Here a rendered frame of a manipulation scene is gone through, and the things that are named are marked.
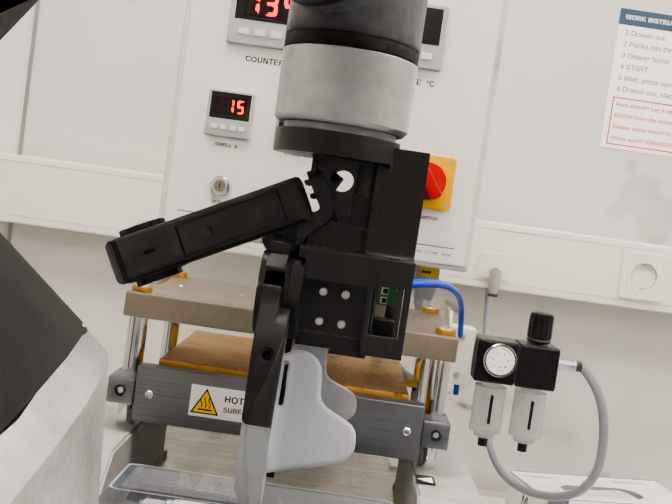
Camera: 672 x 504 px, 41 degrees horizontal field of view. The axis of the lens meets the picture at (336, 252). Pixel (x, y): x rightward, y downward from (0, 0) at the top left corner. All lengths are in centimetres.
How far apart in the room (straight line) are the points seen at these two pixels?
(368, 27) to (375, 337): 16
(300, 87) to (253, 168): 47
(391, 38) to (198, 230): 14
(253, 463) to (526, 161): 100
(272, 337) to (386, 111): 13
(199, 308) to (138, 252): 24
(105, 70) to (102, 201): 20
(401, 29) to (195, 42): 50
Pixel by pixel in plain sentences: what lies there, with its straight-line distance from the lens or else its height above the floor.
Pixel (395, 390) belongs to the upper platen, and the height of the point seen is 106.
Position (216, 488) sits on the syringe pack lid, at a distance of 63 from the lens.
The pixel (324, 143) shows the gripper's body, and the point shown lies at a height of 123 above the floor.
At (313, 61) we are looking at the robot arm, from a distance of 48.
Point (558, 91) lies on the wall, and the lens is 142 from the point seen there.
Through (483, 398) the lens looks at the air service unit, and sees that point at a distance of 96.
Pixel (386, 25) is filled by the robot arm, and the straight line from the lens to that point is 48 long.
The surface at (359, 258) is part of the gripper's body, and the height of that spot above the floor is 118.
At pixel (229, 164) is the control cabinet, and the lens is 94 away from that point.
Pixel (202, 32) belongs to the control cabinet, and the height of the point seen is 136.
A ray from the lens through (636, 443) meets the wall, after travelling 150.
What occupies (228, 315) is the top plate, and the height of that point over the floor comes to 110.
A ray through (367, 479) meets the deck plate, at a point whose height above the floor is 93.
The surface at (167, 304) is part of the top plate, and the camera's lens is 74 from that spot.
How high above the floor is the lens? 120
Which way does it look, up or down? 3 degrees down
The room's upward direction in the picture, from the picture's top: 8 degrees clockwise
